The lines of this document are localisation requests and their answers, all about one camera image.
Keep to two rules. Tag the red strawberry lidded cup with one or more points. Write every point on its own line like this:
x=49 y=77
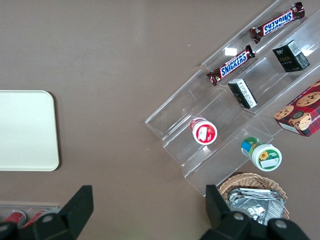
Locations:
x=203 y=131

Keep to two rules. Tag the clear acrylic stepped display shelf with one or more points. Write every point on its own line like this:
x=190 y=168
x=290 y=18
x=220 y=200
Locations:
x=180 y=117

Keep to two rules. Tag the clear acrylic bottle rack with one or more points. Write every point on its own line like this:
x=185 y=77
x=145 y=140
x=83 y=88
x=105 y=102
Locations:
x=37 y=207

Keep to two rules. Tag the silver foil wrapped packs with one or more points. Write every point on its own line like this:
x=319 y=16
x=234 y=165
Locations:
x=257 y=205

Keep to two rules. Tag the Snickers chocolate bar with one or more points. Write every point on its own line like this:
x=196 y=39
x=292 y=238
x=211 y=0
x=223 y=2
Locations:
x=277 y=23
x=231 y=65

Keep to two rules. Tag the light wicker basket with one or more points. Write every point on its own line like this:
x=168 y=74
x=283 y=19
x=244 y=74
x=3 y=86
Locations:
x=250 y=178

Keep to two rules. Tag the green sunflower lidded cup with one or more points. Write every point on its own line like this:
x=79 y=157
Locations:
x=265 y=156

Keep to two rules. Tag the red cola bottle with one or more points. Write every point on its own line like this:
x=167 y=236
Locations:
x=15 y=216
x=35 y=218

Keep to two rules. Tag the small black carton box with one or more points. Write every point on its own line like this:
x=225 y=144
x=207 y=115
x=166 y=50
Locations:
x=243 y=93
x=290 y=57

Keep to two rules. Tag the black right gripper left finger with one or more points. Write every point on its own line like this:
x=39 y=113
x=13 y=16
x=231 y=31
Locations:
x=75 y=210

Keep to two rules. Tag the cream rectangular plastic tray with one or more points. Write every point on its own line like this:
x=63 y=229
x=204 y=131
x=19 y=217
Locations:
x=27 y=130

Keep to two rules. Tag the red chocolate chip cookie box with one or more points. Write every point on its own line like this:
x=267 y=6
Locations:
x=302 y=112

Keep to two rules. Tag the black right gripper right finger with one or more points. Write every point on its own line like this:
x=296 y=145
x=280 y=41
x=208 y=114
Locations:
x=220 y=215

